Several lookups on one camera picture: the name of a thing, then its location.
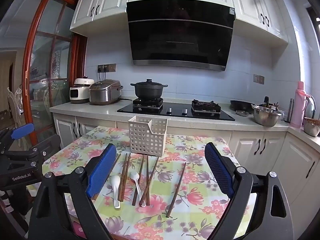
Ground black frying pan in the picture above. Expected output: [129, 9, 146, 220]
[230, 100, 255, 113]

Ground clear kettle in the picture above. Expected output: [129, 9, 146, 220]
[305, 97, 317, 119]

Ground black glass gas cooktop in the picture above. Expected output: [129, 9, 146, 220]
[117, 97, 236, 121]

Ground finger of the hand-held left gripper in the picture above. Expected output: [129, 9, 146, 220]
[0, 122, 35, 147]
[0, 139, 62, 167]

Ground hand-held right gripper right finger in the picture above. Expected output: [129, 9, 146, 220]
[204, 142, 294, 240]

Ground ornate white chair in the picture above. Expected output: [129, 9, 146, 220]
[7, 85, 25, 130]

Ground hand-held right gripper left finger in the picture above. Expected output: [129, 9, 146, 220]
[29, 143, 117, 240]

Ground dark cooking utensils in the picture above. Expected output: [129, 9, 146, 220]
[262, 96, 280, 110]

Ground red wooden glass door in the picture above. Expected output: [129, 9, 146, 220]
[21, 0, 88, 143]

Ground gold wall socket panel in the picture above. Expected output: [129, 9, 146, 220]
[97, 63, 117, 73]

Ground slim steel bottle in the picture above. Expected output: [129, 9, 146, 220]
[287, 98, 295, 123]

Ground white small cooker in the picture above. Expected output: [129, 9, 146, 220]
[69, 76, 95, 104]

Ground floral tablecloth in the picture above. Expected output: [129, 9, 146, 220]
[42, 126, 250, 240]

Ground pink thermos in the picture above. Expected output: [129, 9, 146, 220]
[291, 81, 313, 128]

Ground black burner grate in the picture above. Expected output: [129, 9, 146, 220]
[191, 99, 222, 113]
[132, 97, 164, 109]

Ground black lidded pot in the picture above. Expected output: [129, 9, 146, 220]
[130, 78, 168, 100]

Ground silver rice cooker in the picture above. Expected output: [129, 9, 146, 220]
[89, 79, 124, 106]

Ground large steel mixing bowl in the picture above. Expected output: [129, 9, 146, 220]
[251, 104, 283, 127]

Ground white perforated plastic basket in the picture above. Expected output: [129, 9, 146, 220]
[128, 116, 168, 157]

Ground small steel bowl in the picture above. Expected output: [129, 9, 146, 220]
[303, 117, 320, 137]

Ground white ceramic spoon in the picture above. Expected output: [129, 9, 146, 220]
[110, 175, 122, 209]
[129, 172, 147, 208]

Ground black range hood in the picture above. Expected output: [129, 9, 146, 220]
[126, 0, 237, 72]

